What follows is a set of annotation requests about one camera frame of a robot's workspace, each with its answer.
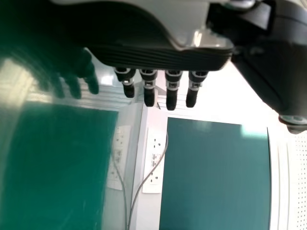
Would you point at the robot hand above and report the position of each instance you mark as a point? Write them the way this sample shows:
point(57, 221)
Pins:
point(168, 36)

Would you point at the white socket strip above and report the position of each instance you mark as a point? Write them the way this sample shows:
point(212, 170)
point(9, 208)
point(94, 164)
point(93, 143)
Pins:
point(154, 158)

